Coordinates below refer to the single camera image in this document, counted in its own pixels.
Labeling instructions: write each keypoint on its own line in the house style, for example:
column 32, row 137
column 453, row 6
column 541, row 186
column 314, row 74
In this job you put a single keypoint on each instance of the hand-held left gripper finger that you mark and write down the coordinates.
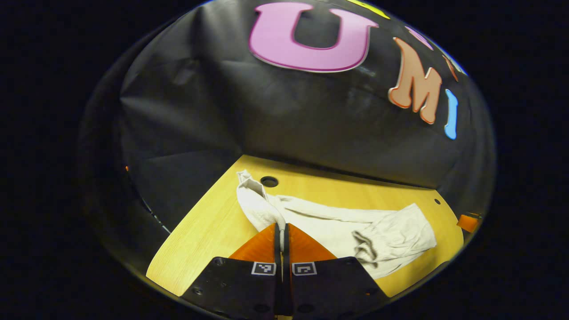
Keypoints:
column 286, row 284
column 278, row 284

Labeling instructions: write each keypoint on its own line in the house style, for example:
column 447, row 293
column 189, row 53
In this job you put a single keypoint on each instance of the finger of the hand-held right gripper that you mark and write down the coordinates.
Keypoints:
column 467, row 223

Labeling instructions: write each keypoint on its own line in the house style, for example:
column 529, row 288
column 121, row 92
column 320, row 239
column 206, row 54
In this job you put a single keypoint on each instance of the black backdrop cloth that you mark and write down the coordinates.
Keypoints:
column 289, row 115

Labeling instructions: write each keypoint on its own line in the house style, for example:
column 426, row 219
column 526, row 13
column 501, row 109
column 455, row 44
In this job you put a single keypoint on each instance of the white jeans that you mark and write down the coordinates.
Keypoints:
column 329, row 226

